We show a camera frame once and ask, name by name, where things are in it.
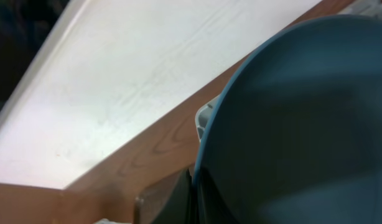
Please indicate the grey dishwasher rack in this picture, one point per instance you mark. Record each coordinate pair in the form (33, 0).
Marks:
(370, 8)

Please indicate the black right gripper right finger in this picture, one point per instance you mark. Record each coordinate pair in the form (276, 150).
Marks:
(211, 207)

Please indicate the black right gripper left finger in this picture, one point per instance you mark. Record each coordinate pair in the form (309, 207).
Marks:
(168, 201)

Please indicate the dark blue plate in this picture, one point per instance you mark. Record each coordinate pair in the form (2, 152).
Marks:
(296, 136)

